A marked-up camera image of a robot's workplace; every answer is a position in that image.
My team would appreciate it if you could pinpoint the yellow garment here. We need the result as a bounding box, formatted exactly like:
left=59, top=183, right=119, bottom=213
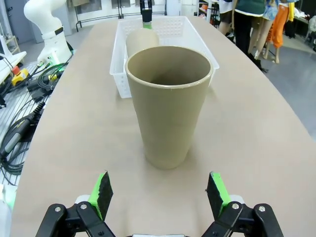
left=288, top=0, right=296, bottom=22

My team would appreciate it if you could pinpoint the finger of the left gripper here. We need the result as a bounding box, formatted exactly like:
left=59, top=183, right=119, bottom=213
left=139, top=0, right=153, bottom=29

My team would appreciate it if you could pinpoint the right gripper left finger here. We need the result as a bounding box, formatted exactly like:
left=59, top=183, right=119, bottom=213
left=36, top=169, right=117, bottom=237

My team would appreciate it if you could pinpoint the mannequin in orange clothes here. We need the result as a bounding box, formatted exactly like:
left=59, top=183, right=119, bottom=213
left=268, top=0, right=291, bottom=65

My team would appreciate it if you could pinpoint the beige plastic cup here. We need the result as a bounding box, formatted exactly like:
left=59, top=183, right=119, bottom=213
left=125, top=28, right=160, bottom=61
left=124, top=45, right=214, bottom=171

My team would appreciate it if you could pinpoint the white perforated plastic basket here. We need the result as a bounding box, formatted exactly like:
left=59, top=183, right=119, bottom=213
left=109, top=16, right=220, bottom=99

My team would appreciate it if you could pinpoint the grey enabling switch handle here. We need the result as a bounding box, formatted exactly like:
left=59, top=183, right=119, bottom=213
left=0, top=101, right=46, bottom=158

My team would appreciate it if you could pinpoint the yellow emergency stop box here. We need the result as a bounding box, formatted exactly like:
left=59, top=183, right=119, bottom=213
left=11, top=65, right=30, bottom=86

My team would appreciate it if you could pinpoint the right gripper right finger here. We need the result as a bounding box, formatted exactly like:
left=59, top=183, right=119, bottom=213
left=203, top=171, right=284, bottom=237

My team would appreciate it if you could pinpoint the black-framed table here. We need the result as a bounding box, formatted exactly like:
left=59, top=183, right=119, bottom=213
left=75, top=0, right=124, bottom=32

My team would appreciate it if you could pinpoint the mannequin in blue patterned clothes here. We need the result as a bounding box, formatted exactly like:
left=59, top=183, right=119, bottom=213
left=248, top=0, right=281, bottom=65

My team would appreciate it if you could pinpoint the person in dark clothes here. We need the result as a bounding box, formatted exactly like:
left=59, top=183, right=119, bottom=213
left=233, top=0, right=259, bottom=56

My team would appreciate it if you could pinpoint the black cable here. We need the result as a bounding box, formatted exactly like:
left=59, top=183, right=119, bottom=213
left=0, top=148, right=28, bottom=186
left=26, top=63, right=72, bottom=99

